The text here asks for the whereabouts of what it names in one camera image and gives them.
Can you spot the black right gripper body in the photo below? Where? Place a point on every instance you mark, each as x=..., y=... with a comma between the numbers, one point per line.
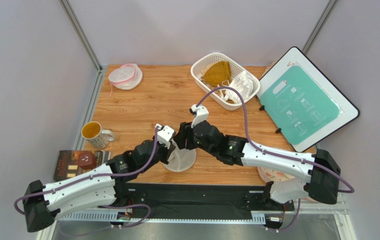
x=183, y=138

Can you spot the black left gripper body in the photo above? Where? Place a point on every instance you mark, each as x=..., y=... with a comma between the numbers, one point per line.
x=163, y=152

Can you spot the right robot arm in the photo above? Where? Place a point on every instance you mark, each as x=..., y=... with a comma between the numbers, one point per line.
x=315, y=176

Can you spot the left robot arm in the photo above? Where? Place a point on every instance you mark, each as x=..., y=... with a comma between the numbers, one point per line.
x=102, y=186

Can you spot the mustard yellow bra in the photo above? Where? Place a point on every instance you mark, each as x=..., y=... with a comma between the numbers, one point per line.
x=223, y=74

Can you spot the white bra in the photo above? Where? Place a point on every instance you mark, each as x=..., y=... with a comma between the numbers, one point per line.
x=243, y=83

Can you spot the white pink-trimmed mesh laundry bag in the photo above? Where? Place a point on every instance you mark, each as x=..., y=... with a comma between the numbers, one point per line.
x=126, y=77

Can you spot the white plastic basket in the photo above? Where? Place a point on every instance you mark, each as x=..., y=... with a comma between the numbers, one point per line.
x=215, y=57

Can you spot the patterned mug with tea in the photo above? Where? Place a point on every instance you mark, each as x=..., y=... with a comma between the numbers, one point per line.
x=98, y=137

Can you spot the white teal folding board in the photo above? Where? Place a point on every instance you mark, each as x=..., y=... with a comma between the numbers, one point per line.
x=303, y=103

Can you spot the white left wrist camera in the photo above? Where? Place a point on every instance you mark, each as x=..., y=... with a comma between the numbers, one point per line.
x=164, y=134

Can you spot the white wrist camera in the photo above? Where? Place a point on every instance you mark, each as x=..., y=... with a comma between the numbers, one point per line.
x=164, y=134
x=200, y=113

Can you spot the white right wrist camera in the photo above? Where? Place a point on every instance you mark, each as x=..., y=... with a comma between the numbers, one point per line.
x=200, y=113

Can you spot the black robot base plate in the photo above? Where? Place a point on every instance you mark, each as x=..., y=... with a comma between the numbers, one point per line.
x=200, y=201

